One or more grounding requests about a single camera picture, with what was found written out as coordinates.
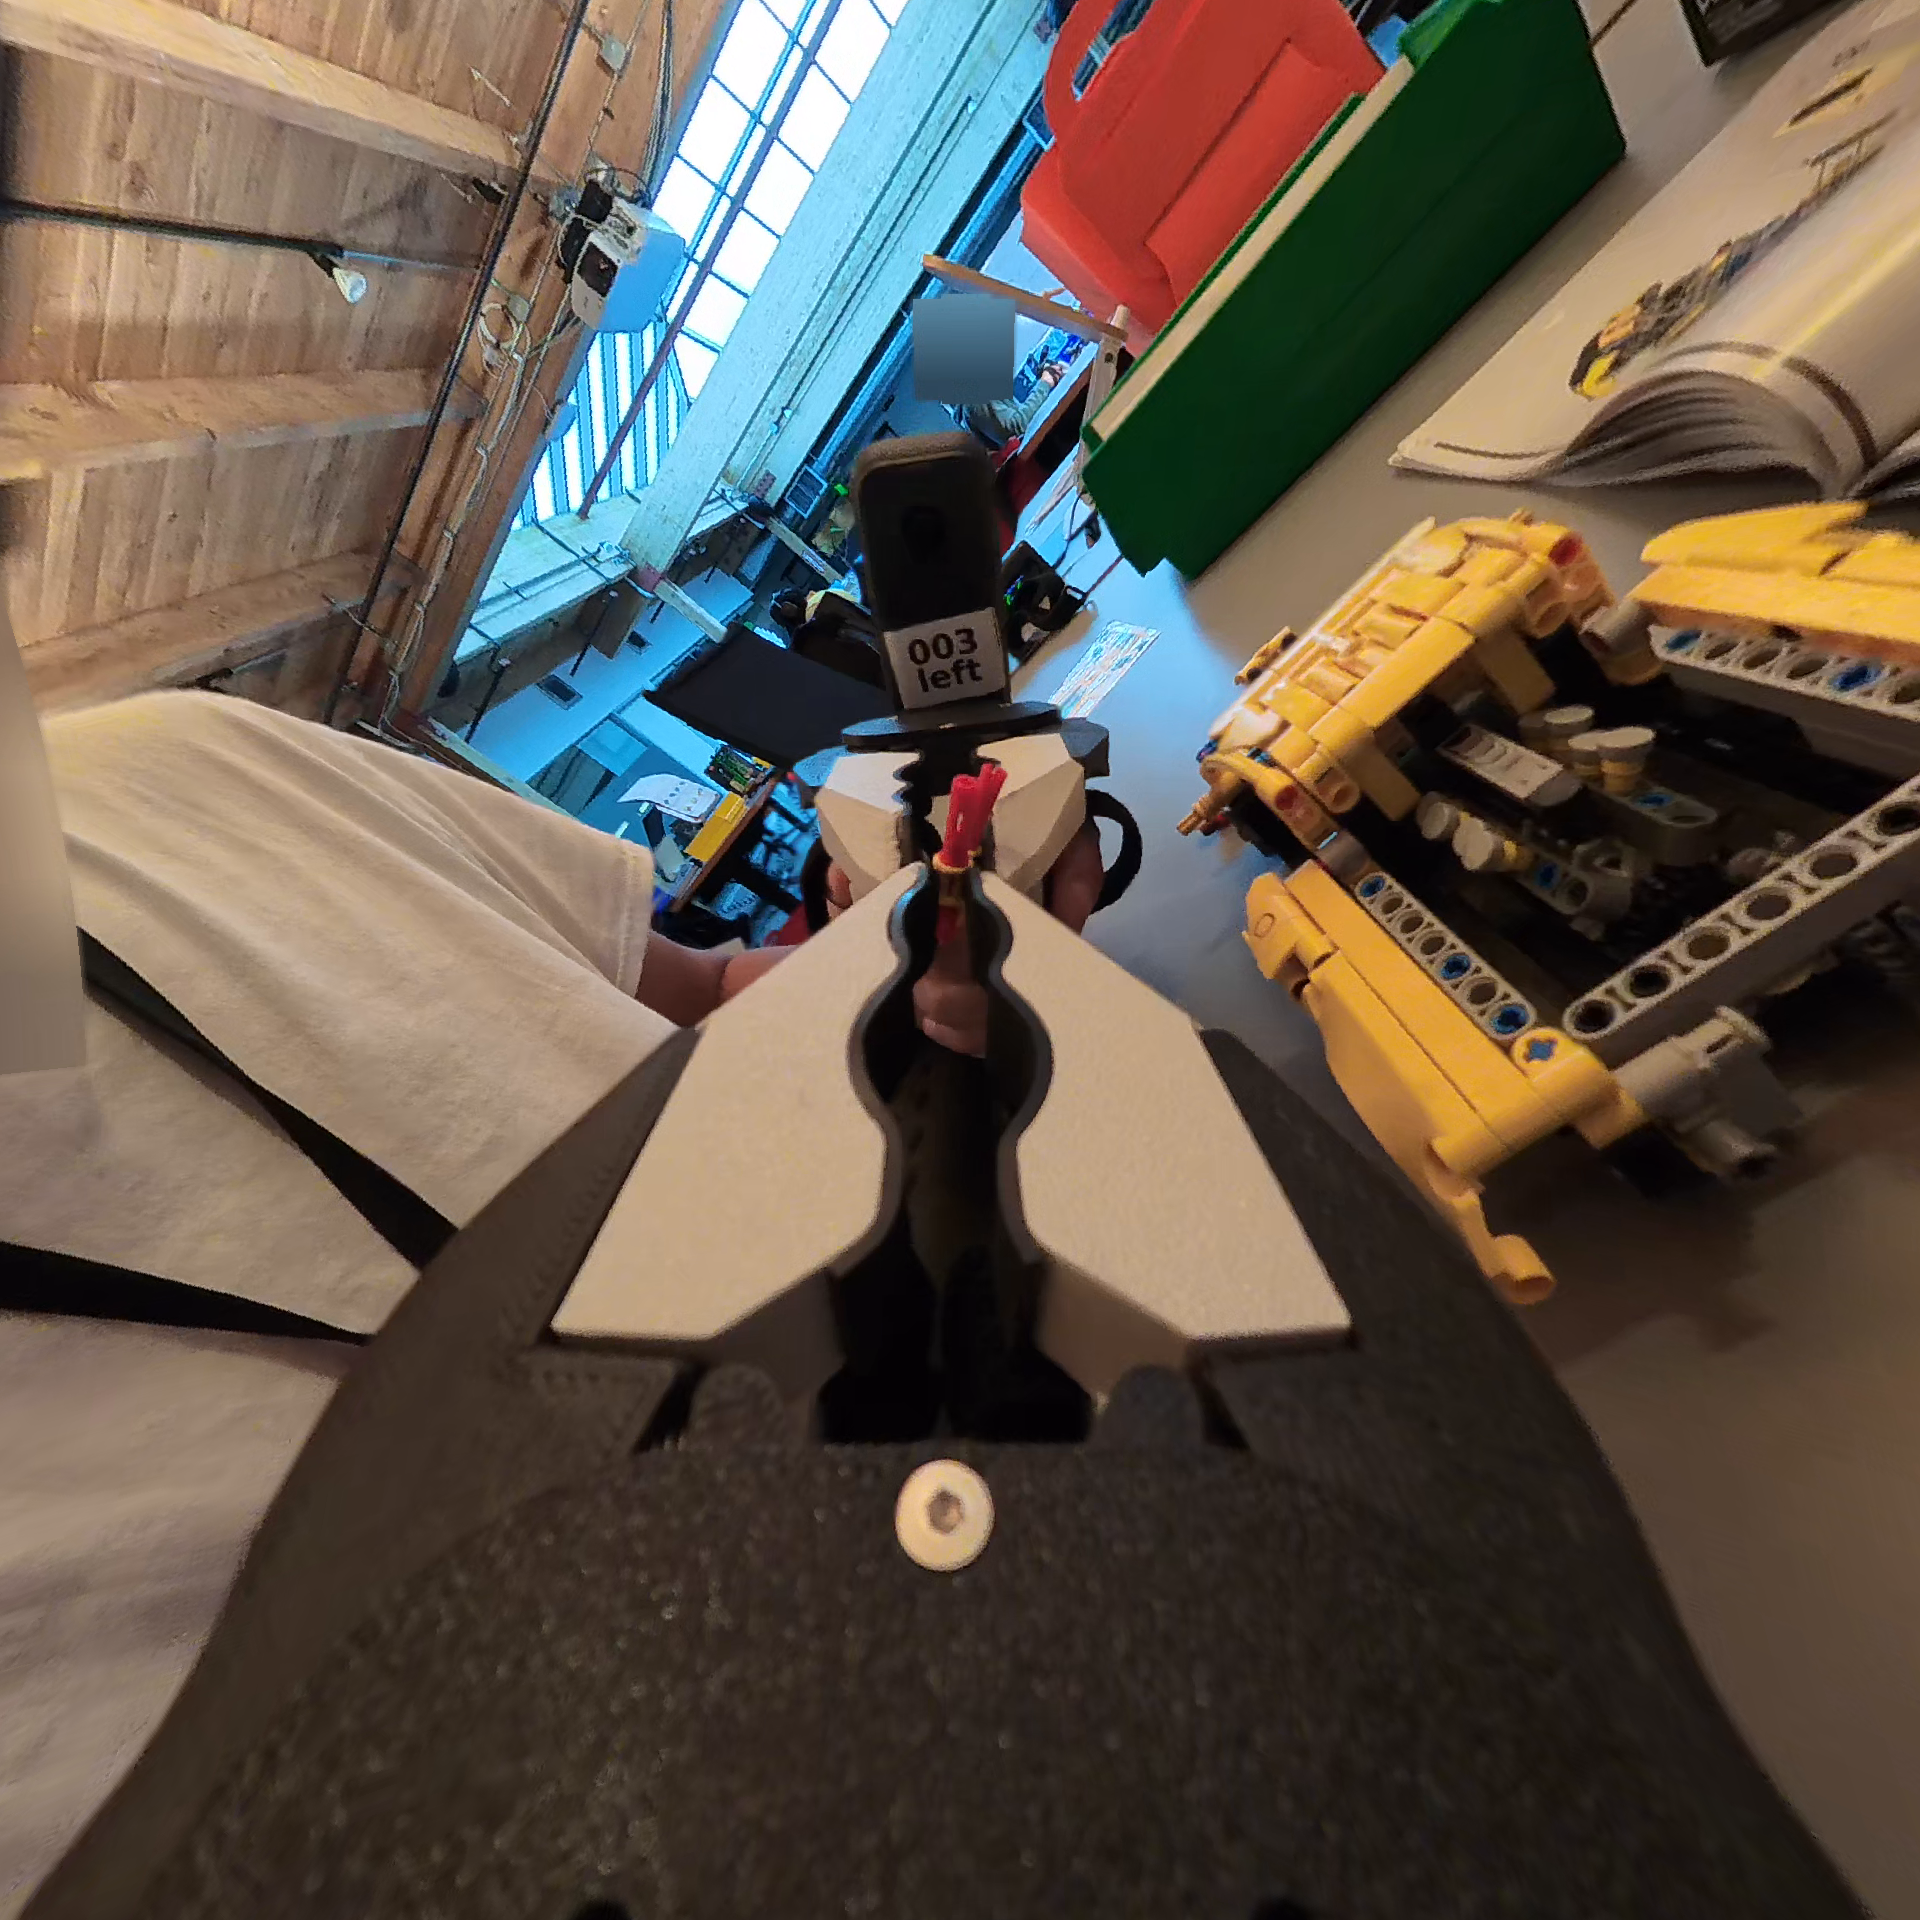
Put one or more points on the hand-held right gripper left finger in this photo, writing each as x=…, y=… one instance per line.
x=719, y=1198

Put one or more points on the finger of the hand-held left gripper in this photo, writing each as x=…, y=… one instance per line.
x=1035, y=811
x=861, y=820

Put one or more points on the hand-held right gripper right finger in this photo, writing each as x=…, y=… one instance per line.
x=1185, y=1198

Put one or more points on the yellow brick toy car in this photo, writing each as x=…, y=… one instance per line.
x=1424, y=720

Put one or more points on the person's left hand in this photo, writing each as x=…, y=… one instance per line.
x=951, y=1014

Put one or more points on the black device with display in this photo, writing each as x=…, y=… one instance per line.
x=1043, y=601

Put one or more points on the white ceiling device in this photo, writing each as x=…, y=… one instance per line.
x=629, y=256

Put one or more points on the skylight window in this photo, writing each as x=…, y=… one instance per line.
x=735, y=182

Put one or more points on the orange container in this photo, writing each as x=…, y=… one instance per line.
x=1170, y=167

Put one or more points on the green plastic bin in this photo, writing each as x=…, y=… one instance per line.
x=1350, y=331

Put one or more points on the ceiling spot lamp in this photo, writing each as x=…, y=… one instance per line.
x=347, y=278

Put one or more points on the open instruction booklet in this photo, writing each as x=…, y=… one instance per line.
x=1727, y=301

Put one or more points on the toy car set box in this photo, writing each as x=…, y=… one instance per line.
x=1756, y=28

